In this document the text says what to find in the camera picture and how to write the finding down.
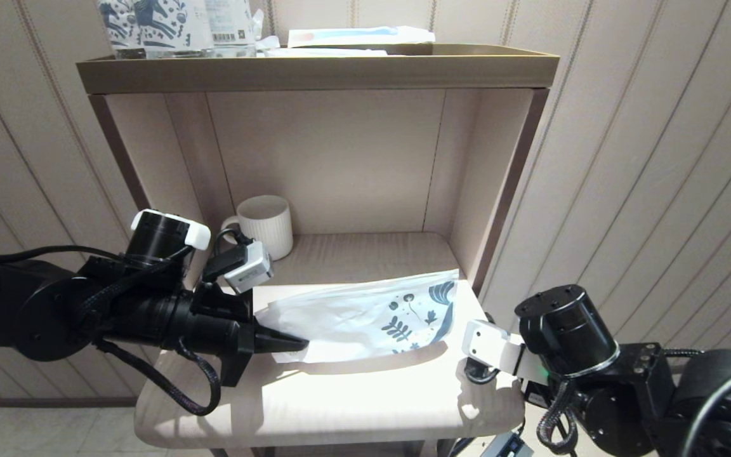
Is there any white floral pouch bag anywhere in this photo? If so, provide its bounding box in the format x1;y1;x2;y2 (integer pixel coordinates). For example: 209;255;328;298
254;270;461;364

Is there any grey power inverter box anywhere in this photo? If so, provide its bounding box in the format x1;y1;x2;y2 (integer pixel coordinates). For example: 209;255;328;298
481;433;534;457

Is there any white ribbed ceramic mug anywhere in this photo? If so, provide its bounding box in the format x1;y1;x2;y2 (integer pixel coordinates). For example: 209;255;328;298
221;195;294;262

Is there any beige wooden shelf cabinet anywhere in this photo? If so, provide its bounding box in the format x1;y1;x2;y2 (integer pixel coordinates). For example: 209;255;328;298
77;43;562;457

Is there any crumpled clear plastic wrapper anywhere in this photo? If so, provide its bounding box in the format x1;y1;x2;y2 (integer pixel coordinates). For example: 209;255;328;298
254;13;280;51

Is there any blue patterned package on top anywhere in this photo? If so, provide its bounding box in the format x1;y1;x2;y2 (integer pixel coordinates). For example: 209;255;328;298
137;0;214;58

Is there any clear bottle with barcode label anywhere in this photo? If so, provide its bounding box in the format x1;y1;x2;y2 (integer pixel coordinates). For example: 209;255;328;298
207;0;258;56

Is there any white blue toothbrush packet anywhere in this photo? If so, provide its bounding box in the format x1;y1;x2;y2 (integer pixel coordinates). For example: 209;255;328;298
288;25;437;48

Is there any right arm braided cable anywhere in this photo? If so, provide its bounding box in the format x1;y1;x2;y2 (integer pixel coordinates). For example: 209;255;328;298
536;380;581;455

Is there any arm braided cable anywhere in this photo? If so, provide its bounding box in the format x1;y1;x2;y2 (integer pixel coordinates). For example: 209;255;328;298
536;380;581;455
91;338;221;418

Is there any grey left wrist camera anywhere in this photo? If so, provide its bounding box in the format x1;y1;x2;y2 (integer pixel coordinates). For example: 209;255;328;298
223;241;274;294

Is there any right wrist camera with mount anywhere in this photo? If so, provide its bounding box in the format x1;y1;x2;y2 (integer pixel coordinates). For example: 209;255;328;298
462;319;547;385

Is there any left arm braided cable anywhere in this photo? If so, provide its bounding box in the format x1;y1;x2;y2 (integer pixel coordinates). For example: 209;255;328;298
91;338;221;418

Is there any black left camera cable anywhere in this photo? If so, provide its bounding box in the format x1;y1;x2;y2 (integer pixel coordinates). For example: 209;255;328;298
0;227;253;264

